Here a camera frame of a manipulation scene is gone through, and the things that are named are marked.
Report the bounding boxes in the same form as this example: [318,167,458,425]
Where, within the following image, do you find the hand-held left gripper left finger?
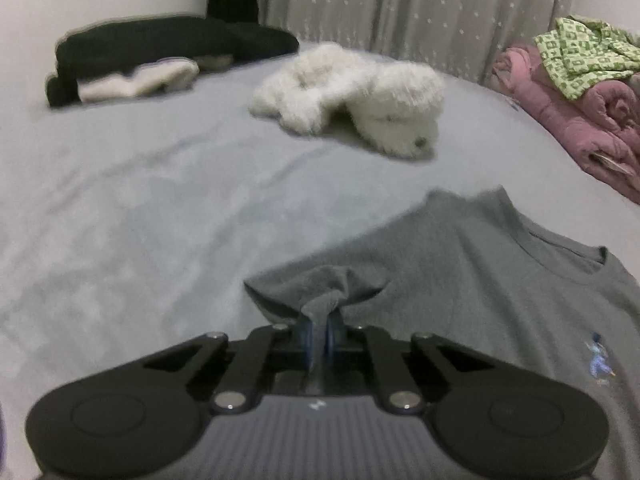
[142,317,316,413]

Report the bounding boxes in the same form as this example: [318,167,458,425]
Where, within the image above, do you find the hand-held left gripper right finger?
[325,312,501,413]

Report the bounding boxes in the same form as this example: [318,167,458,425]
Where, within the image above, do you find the grey t-shirt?
[244,186,640,480]

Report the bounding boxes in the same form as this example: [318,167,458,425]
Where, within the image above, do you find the bed with grey sheet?
[0,45,640,480]

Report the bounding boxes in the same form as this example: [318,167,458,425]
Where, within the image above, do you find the white plush dog toy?
[249,42,447,161]

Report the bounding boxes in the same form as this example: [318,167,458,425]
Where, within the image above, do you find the white cloth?
[77,58,200,102]

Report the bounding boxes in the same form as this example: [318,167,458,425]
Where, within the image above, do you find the pink folded quilt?
[490,45,640,206]

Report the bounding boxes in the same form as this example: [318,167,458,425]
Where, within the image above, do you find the black fleece garment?
[46,15,300,108]

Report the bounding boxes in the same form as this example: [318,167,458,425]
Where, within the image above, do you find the grey star-print curtain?
[262,0,576,86]

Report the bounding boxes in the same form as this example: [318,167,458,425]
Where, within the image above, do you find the green patterned cloth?
[532,16,640,101]

